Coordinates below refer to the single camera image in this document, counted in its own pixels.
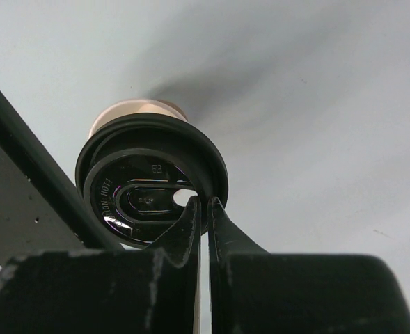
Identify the black plastic cup lid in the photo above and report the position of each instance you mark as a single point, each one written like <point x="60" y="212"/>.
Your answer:
<point x="130" y="169"/>

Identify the brown paper coffee cup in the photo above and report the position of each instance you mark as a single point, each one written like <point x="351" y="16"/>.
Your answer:
<point x="136" y="106"/>

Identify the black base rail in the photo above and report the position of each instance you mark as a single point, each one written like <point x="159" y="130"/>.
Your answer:
<point x="40" y="209"/>

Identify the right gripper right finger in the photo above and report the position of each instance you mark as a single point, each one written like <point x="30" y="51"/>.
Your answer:
<point x="254" y="291"/>

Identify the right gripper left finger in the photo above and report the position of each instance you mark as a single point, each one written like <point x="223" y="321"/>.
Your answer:
<point x="154" y="290"/>

